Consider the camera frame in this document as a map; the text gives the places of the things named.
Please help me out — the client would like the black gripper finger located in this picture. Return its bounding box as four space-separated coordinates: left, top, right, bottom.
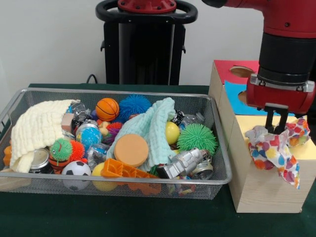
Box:
265 110 275 133
275 111 289 135

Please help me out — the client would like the orange plastic block toy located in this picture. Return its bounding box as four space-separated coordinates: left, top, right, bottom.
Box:
100 158 162 196

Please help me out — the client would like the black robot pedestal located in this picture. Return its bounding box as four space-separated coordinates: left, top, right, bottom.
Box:
95 0 198 86

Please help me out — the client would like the blue spiky ball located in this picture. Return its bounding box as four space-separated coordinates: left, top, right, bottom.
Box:
118 93 152 121

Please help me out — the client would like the multicolour spotted cloth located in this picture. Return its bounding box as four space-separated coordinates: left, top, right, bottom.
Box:
245 117 311 190

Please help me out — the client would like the wooden box with three holes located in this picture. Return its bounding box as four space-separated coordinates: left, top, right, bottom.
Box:
208 60 316 214

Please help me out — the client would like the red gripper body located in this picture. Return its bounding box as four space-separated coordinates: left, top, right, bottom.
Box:
246 82 316 116

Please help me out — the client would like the silver robot toy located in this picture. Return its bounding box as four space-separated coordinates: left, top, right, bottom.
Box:
158 147 214 180

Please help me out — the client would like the blue globe ball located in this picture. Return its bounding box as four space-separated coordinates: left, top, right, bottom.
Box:
76 124 103 151

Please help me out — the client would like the clear mesh bin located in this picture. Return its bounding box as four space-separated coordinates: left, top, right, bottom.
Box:
0 88 233 201

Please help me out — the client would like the small orange basketball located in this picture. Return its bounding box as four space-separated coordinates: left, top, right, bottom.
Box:
95 98 120 122

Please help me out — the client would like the small soccer ball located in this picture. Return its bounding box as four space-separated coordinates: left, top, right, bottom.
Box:
61 160 92 191

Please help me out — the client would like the green spiky ball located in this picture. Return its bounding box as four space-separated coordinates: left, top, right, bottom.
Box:
177 123 219 156

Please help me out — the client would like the cream white cloth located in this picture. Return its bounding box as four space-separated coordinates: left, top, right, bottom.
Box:
9 99 81 173

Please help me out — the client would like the tan toy burger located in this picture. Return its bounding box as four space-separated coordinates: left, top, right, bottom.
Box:
114 134 150 168

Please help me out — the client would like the light blue cloth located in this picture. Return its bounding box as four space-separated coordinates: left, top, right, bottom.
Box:
106 97 176 172

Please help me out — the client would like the dark green table cloth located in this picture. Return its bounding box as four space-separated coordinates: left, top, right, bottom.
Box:
0 83 316 237

